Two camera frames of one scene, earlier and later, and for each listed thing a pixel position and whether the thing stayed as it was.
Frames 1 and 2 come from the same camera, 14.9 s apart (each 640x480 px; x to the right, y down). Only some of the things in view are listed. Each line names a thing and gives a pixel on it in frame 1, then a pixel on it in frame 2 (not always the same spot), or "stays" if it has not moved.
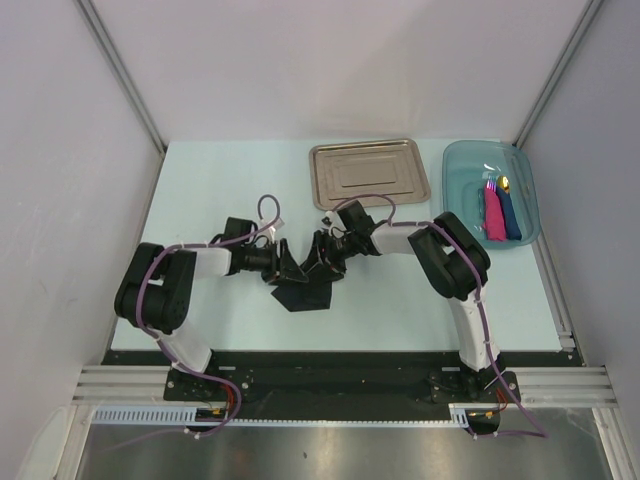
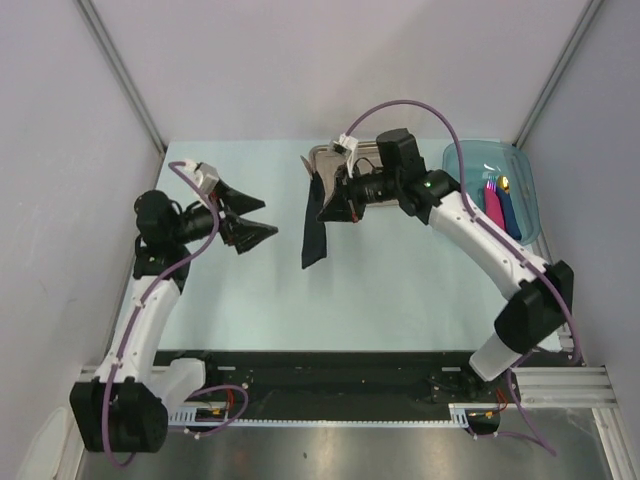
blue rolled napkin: [513, 232] stays
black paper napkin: [315, 294] -> [314, 246]
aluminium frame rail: [89, 12] stays
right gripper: [316, 259] -> [344, 204]
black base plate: [341, 386] stays
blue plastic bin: [492, 186] stays
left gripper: [282, 266] -> [242, 233]
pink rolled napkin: [494, 219] stays
